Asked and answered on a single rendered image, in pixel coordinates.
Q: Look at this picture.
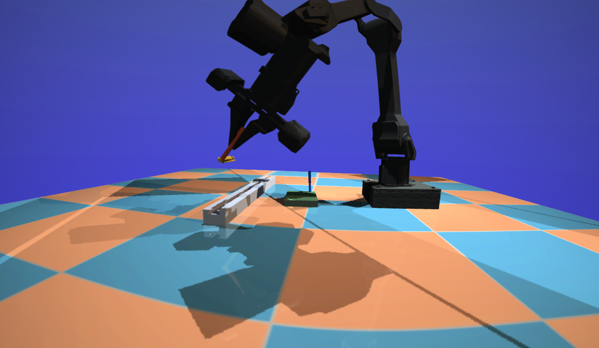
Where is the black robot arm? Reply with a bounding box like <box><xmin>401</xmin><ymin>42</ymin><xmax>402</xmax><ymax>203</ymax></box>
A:
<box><xmin>227</xmin><ymin>0</ymin><xmax>417</xmax><ymax>187</ymax></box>

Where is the aluminum rail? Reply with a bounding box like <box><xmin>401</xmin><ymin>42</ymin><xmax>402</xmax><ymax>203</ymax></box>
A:
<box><xmin>203</xmin><ymin>176</ymin><xmax>276</xmax><ymax>225</ymax></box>

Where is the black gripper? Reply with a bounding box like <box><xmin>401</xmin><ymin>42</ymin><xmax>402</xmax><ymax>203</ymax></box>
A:
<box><xmin>206</xmin><ymin>60</ymin><xmax>310</xmax><ymax>153</ymax></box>

